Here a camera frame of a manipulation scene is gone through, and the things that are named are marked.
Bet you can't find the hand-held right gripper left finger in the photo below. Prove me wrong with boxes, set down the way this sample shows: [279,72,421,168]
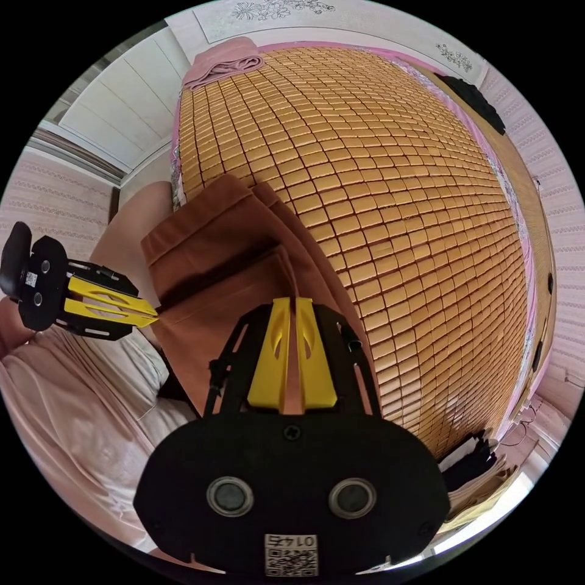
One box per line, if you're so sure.
[247,297,291,408]

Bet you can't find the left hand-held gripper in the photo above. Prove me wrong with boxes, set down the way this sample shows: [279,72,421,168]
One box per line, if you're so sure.
[17,235,160,341]

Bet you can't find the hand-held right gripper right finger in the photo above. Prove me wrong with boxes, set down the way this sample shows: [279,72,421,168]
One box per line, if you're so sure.
[296,297,339,410]

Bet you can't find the brown pants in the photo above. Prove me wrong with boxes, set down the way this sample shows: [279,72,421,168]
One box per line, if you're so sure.
[140,174,381,419]

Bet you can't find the person's left hand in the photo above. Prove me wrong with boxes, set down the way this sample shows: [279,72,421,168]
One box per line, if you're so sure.
[0,295,38,363]

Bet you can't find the person's body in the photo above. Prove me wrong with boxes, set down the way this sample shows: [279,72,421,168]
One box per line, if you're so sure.
[0,180,216,564]

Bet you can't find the bed with woven mat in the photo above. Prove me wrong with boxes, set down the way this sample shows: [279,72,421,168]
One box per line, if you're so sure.
[168,43,559,463]

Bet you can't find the white cupboard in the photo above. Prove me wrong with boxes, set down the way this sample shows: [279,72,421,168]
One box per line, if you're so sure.
[26,21,194,189]

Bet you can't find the pile of clothes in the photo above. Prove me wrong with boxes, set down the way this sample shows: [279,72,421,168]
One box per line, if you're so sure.
[436,428,527,536]

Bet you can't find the pink rolled blanket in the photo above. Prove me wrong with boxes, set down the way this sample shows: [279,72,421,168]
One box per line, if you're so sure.
[182,37,266,91]

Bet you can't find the black garment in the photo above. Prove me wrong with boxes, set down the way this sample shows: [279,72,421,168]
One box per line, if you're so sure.
[440,74,508,136]

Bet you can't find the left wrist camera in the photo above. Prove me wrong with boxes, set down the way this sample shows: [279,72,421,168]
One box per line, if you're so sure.
[0,222,34,300]

